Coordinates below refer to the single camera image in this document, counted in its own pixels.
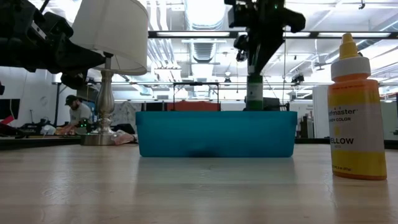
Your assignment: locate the teal plastic bin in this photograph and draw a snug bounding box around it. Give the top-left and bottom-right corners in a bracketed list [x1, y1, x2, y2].
[135, 111, 299, 158]

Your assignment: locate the black overhead beam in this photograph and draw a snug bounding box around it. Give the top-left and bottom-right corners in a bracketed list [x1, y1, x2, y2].
[147, 30, 398, 40]

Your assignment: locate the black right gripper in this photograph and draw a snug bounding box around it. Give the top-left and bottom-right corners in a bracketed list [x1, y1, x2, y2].
[247, 0, 307, 75]

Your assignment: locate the pink object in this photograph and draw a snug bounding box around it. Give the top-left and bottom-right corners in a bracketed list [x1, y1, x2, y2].
[0, 114, 16, 126]

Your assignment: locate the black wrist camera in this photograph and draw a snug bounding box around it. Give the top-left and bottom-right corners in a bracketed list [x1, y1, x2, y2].
[224, 0, 251, 29]
[29, 11, 75, 41]

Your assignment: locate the black hanging camera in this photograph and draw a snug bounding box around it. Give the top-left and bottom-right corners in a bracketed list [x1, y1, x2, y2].
[291, 72, 306, 85]
[234, 34, 249, 63]

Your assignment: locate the white shade silver table lamp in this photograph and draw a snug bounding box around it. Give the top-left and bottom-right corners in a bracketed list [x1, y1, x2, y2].
[68, 0, 150, 146]

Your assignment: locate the black aluminium extrusion frame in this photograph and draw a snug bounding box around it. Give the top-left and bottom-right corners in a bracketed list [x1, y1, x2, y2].
[0, 136, 398, 151]

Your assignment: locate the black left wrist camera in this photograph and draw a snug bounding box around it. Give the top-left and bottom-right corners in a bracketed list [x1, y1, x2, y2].
[29, 11, 75, 41]

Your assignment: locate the black monitor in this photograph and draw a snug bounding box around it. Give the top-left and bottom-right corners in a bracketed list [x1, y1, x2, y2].
[263, 96, 281, 112]
[0, 98, 21, 121]

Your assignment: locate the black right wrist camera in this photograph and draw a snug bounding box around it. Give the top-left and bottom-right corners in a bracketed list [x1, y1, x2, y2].
[224, 0, 251, 29]

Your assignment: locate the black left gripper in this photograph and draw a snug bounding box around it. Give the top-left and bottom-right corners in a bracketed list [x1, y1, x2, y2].
[0, 0, 106, 90]

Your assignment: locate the crumpled clear wrapper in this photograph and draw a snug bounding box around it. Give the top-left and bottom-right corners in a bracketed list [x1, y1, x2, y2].
[111, 129, 138, 146]

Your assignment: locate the yellow Chefmaster colouring bottle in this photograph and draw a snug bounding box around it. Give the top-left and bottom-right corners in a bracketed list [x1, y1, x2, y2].
[327, 32, 388, 181]

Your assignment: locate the red partition panel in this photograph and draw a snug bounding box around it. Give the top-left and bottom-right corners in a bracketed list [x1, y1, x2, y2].
[166, 101, 221, 112]

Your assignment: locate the green Chefmaster colouring bottle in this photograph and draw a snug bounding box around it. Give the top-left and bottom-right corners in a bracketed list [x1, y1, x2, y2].
[245, 55, 264, 112]

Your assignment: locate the thin black hanging cable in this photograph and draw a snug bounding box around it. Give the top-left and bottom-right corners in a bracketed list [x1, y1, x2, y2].
[282, 36, 287, 103]

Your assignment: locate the black metal frame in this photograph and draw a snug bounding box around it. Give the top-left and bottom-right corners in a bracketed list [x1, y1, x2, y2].
[172, 82, 221, 112]

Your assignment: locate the person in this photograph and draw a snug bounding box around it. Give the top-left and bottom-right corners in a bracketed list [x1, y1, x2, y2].
[55, 95, 94, 135]

